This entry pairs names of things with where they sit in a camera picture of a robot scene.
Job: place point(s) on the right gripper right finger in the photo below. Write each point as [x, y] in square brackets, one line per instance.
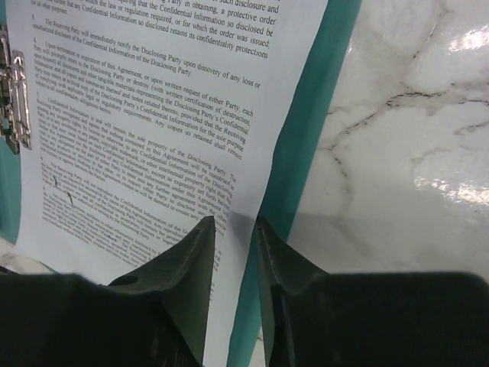
[310, 317]

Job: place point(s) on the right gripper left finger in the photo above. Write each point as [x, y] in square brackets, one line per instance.
[155, 315]

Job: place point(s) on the white printed paper files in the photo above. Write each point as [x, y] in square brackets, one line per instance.
[146, 116]

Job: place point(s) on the silver folder clip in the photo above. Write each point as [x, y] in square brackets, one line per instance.
[15, 114]

